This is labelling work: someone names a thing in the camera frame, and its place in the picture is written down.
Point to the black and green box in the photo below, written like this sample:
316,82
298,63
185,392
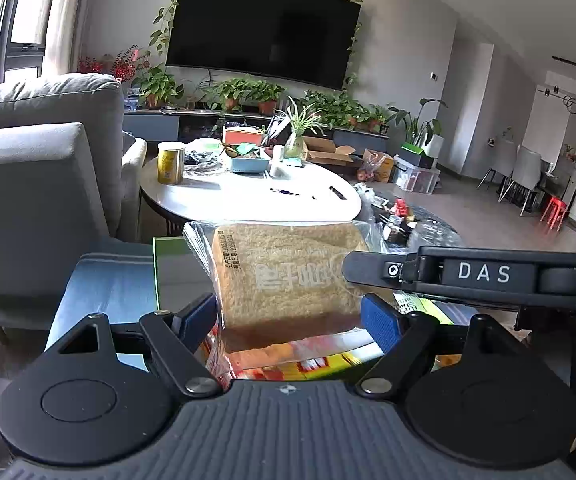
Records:
418,159

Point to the orange box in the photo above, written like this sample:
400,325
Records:
240,136

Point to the small white bottle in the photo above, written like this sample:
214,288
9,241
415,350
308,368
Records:
279,161

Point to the bagged bread loaf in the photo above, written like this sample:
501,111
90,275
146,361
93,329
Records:
278,280

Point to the grey dining chair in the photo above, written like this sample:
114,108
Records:
527,170
499,159

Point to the black bar ceiling light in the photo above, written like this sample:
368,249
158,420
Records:
567,60

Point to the yellow can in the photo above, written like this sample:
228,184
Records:
170,162

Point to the light curtain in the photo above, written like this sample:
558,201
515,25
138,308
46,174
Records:
65,20

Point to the spider plant in glass vase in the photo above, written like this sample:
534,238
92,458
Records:
295,146

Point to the open cardboard box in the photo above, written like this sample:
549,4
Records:
325,152

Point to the dark framed window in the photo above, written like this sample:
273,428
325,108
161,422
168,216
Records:
22,25

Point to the dark pen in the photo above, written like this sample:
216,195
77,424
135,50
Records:
338,192
284,191

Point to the light blue tray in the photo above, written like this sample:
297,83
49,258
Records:
248,164

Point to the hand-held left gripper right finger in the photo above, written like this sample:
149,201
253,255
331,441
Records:
380,322

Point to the row of potted plants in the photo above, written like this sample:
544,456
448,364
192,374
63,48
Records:
338,110

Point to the clear storage bin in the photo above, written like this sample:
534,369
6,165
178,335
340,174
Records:
415,180

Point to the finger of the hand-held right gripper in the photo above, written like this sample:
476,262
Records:
373,270

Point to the potted green plant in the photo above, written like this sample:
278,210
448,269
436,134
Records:
267,96
155,85
235,92

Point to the round glass table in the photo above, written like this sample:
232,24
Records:
433,232

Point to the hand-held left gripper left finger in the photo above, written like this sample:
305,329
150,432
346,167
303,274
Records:
198,316

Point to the blue striped tablecloth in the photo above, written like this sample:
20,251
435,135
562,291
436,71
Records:
102,285

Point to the white round coffee table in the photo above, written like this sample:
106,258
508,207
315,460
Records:
248,200

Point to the black television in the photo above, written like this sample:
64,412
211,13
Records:
263,25

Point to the grey armchair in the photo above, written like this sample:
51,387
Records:
32,185

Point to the red berry branches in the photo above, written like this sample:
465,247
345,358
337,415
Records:
127,62

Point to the tall plant in white pot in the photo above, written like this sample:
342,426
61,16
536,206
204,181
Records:
432,144

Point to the red stool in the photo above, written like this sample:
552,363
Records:
553,209

